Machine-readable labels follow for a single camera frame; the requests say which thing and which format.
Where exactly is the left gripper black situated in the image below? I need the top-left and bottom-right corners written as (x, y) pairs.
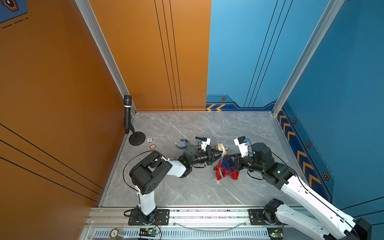
top-left (188, 148), bottom-right (225, 168)

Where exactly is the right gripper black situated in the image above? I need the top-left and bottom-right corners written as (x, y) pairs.
top-left (224, 152), bottom-right (265, 175)

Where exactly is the red and blue cloth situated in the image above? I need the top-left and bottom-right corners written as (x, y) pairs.
top-left (214, 155), bottom-right (240, 181)

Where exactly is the beige band watch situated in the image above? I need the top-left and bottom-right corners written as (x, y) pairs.
top-left (215, 143), bottom-right (227, 157)

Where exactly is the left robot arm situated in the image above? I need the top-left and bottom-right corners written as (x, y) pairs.
top-left (129, 145), bottom-right (223, 217)

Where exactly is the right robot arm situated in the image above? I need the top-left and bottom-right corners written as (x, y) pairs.
top-left (230, 143), bottom-right (372, 240)

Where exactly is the black microphone on stand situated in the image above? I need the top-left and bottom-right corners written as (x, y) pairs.
top-left (124, 95), bottom-right (146, 146)

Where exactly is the green circuit board right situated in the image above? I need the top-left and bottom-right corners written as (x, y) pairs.
top-left (267, 228), bottom-right (284, 240)

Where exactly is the green circuit board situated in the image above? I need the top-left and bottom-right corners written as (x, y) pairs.
top-left (138, 228), bottom-right (161, 240)
top-left (267, 228), bottom-right (284, 240)

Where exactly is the green circuit board left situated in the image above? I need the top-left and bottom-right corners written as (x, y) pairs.
top-left (138, 228), bottom-right (161, 240)

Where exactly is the silver tape roll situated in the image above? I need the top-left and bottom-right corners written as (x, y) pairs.
top-left (109, 228), bottom-right (125, 240)

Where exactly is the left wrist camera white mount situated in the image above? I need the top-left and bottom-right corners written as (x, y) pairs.
top-left (200, 138), bottom-right (211, 152)

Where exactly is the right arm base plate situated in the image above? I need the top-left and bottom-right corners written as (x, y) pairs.
top-left (248, 209), bottom-right (277, 226)

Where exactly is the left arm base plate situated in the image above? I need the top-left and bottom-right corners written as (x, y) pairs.
top-left (124, 208), bottom-right (170, 226)

